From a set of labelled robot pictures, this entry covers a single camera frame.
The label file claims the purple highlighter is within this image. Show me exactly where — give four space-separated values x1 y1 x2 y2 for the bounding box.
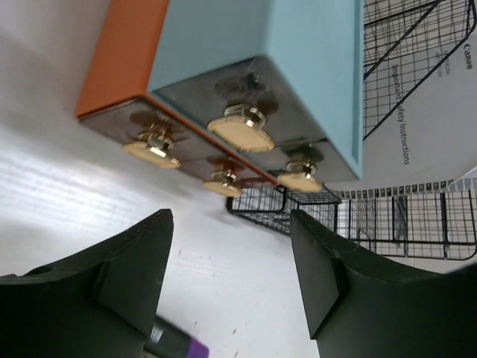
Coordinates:
143 315 209 358

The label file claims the teal mini drawer chest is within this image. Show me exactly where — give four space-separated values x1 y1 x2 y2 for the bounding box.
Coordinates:
75 1 364 197

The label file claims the black wire mesh organizer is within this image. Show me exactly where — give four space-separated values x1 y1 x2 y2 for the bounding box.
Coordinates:
226 1 476 261

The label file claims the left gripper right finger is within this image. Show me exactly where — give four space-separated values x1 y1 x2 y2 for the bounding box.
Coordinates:
290 210 476 357

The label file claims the white spiral notebook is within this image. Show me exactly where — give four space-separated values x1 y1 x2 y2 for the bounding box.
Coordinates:
334 35 476 261

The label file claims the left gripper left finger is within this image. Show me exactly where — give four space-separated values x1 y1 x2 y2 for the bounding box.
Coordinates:
1 209 174 357

